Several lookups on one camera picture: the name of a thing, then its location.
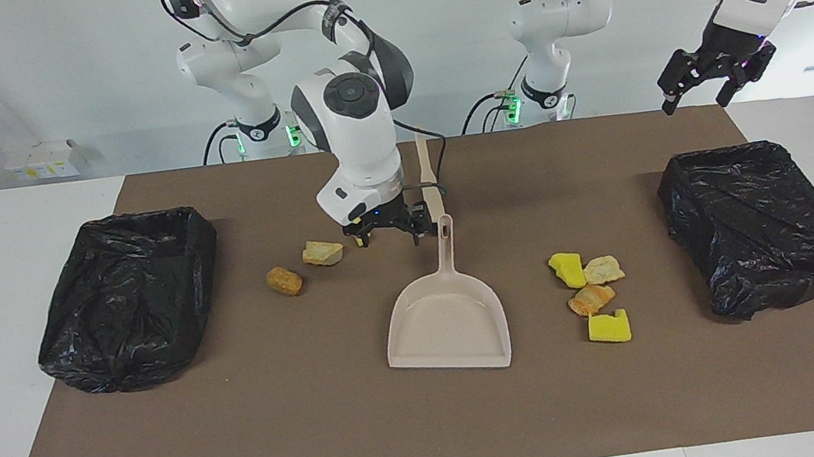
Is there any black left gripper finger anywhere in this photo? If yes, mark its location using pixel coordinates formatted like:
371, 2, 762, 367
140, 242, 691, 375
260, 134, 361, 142
653, 46, 710, 117
709, 40, 783, 109

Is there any pale angular foam chunk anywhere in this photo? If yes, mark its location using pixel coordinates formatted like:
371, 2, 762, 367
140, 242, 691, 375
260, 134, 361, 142
300, 237, 347, 270

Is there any beige hand brush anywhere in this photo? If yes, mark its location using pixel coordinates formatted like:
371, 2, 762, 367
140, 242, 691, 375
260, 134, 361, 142
412, 129, 451, 221

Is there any beige plastic dustpan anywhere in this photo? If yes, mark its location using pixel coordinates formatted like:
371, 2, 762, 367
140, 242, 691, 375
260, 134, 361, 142
371, 207, 515, 383

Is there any brown potato shaped foam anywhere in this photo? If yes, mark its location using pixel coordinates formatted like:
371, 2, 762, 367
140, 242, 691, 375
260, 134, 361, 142
264, 264, 306, 300

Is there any yellow green-backed sponge piece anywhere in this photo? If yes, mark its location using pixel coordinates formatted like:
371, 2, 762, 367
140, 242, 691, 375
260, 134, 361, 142
547, 249, 587, 292

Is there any orange striped sponge chunk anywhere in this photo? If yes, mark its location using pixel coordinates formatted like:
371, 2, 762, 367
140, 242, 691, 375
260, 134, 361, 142
566, 281, 618, 319

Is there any pale beige sponge chunk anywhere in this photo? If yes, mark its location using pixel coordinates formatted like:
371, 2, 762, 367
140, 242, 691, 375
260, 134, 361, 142
582, 254, 627, 287

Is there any yellow notched sponge piece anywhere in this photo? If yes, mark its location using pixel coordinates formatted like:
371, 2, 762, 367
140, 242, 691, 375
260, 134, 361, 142
585, 307, 634, 348

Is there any black bag lined bin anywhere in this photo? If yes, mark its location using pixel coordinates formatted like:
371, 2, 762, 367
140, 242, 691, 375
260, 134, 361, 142
22, 201, 235, 404
652, 133, 814, 331

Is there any brown table mat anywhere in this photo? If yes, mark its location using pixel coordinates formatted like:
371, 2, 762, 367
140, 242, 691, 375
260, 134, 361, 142
0, 90, 814, 457

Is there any large white box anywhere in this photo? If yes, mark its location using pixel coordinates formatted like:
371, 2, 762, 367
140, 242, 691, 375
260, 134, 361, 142
26, 136, 91, 181

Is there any black left base cable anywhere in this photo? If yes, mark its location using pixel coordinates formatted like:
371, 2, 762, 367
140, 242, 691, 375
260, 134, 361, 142
457, 89, 520, 136

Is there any black base cable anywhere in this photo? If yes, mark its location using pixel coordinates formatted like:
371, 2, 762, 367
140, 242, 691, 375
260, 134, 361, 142
199, 119, 244, 166
457, 89, 520, 136

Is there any black right base cable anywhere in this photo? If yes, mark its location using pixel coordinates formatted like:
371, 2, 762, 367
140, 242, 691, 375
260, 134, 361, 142
199, 119, 244, 166

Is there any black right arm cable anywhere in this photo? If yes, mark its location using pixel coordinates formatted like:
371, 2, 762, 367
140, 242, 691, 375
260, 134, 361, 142
162, 0, 454, 229

